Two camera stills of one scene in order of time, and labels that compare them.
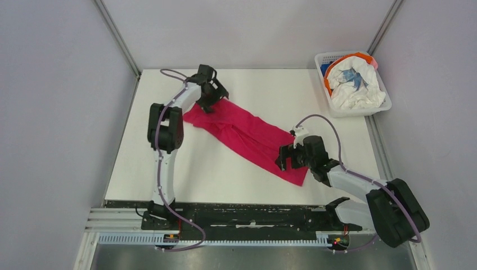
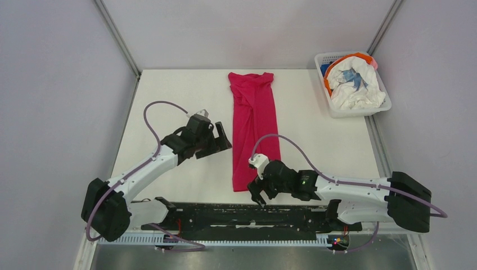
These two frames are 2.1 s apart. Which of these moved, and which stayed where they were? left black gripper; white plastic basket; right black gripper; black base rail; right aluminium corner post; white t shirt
Moved: right black gripper; left black gripper
Stayed: white t shirt; black base rail; white plastic basket; right aluminium corner post
